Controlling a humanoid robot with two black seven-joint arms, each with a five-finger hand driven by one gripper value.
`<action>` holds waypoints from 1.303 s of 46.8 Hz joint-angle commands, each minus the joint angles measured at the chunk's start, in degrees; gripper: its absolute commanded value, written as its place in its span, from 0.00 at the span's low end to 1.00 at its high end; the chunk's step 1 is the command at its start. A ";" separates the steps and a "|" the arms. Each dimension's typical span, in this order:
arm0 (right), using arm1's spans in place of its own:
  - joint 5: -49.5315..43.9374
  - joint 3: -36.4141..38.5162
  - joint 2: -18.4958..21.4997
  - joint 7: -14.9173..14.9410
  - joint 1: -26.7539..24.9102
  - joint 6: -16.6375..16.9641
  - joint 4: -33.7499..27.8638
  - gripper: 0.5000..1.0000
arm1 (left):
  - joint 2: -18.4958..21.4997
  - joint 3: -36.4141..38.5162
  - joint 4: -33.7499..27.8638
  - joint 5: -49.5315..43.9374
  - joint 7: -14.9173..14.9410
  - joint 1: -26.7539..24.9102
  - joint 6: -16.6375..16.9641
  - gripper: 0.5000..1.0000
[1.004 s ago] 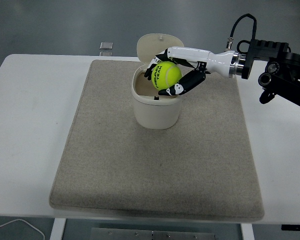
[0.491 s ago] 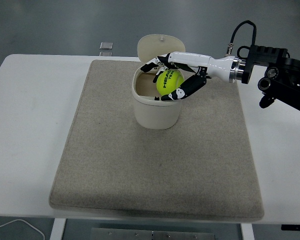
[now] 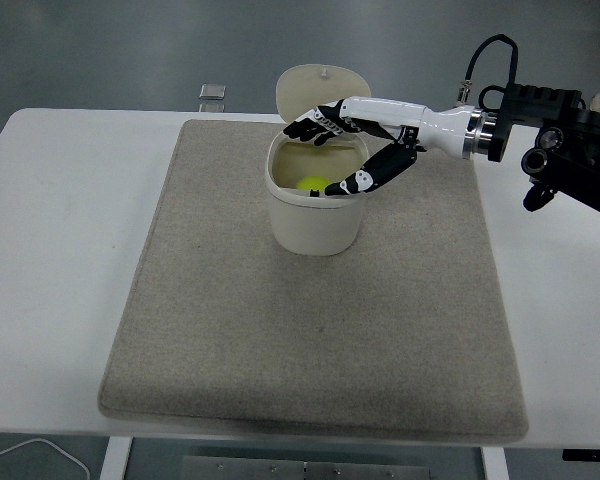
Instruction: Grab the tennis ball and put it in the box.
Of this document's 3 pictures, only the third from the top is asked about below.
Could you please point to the white and black hand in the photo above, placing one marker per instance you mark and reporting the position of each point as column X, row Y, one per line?
column 405, row 117

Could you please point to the yellow tennis ball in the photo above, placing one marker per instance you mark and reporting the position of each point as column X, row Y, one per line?
column 312, row 184

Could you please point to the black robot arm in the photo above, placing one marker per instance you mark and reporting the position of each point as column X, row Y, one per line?
column 545, row 135

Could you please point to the cream bin with hinged lid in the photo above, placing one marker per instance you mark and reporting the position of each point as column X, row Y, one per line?
column 312, row 210

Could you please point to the small clear square floor plate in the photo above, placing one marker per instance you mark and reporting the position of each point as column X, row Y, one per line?
column 212, row 92

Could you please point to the beige fabric mat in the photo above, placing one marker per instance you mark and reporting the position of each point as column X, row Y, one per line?
column 310, row 320

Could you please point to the grey metal plate with screws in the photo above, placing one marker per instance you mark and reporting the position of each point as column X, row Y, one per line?
column 306, row 469

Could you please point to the white table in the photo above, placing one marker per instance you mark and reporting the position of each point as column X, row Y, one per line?
column 55, row 250

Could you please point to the black control panel under table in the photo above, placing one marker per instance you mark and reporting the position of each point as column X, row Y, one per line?
column 591, row 454

